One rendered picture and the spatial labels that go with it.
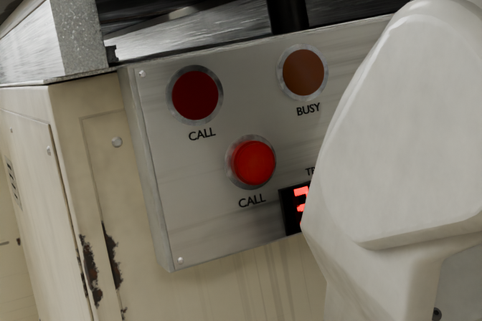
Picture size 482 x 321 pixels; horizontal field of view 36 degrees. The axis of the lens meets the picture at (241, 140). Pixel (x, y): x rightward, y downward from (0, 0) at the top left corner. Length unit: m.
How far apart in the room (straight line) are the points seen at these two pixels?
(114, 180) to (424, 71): 0.30
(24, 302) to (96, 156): 0.75
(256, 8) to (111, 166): 0.43
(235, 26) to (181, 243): 0.51
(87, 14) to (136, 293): 0.19
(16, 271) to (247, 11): 0.56
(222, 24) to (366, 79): 0.73
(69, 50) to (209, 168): 0.12
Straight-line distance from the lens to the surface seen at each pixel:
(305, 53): 0.52
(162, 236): 0.50
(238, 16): 0.96
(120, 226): 0.52
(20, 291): 1.23
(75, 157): 0.51
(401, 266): 0.32
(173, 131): 0.49
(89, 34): 0.48
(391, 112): 0.28
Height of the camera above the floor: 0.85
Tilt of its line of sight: 8 degrees down
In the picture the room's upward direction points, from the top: 11 degrees counter-clockwise
